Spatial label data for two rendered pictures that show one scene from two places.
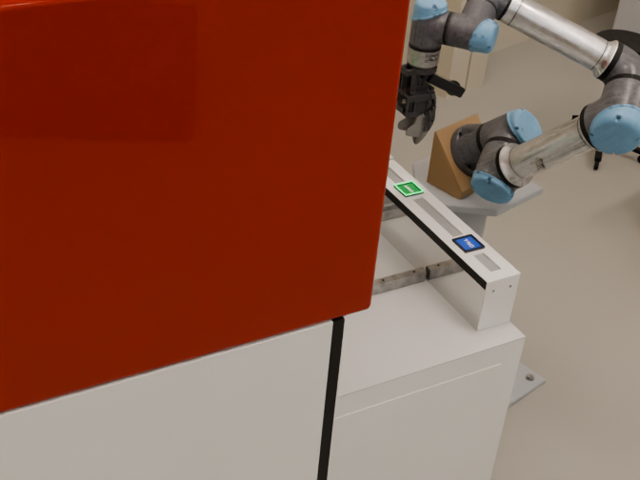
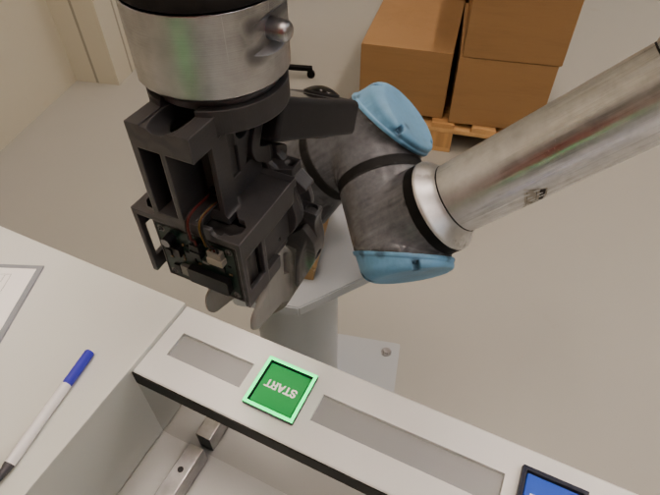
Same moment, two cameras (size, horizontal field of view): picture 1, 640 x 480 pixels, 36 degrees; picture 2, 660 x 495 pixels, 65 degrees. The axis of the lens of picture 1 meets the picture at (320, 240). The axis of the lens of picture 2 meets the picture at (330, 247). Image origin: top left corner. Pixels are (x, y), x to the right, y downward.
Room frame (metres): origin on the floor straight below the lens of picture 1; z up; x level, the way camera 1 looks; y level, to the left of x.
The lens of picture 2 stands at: (1.89, -0.11, 1.43)
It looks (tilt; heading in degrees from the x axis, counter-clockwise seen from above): 46 degrees down; 327
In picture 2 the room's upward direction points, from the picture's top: straight up
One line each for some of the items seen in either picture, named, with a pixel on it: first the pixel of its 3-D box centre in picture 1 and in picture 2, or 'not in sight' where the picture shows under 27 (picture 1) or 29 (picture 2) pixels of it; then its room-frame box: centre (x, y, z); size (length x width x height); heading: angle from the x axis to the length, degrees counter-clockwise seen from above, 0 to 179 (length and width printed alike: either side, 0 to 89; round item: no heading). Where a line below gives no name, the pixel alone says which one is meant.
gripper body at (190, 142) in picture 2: (415, 88); (227, 177); (2.13, -0.19, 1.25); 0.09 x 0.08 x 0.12; 121
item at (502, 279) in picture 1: (432, 239); (393, 471); (2.03, -0.28, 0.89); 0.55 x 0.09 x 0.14; 31
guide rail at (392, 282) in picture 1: (333, 298); not in sight; (1.83, -0.04, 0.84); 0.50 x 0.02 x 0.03; 121
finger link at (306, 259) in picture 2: (426, 113); (287, 235); (2.12, -0.23, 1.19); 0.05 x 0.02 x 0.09; 31
